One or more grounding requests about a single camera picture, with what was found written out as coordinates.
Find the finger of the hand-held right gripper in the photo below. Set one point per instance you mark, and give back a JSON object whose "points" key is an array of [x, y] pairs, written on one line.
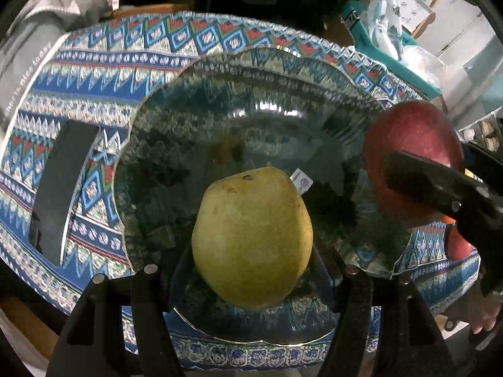
{"points": [[432, 184], [485, 157]]}

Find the black smartphone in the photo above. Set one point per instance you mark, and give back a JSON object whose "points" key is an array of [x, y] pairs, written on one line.
{"points": [[59, 192]]}

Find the white plastic bag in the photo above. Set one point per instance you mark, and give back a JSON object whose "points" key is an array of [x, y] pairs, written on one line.
{"points": [[387, 8]]}

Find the grey printed garment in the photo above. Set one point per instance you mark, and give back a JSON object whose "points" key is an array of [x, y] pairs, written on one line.
{"points": [[35, 47]]}

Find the teal cardboard box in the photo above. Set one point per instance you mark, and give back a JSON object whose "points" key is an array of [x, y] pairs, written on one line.
{"points": [[377, 43]]}

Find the clear glass plate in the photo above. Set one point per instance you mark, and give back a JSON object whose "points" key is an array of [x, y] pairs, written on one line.
{"points": [[184, 137]]}

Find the red apple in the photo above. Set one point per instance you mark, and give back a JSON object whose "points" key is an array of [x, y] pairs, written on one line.
{"points": [[408, 133]]}

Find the orange-red tomato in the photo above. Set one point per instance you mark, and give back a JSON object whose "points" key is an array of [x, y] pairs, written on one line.
{"points": [[459, 243]]}

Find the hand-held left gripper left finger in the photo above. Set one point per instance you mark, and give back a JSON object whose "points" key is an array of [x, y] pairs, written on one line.
{"points": [[151, 302]]}

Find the yellow-green pear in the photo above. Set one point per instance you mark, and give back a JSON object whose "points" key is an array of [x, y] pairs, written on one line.
{"points": [[251, 239]]}

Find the person's right hand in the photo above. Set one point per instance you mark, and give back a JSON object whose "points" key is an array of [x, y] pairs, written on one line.
{"points": [[485, 318]]}

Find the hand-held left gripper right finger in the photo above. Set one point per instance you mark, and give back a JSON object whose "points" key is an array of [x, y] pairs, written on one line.
{"points": [[353, 302]]}

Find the blue patterned tablecloth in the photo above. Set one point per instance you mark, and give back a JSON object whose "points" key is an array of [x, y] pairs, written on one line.
{"points": [[129, 66]]}

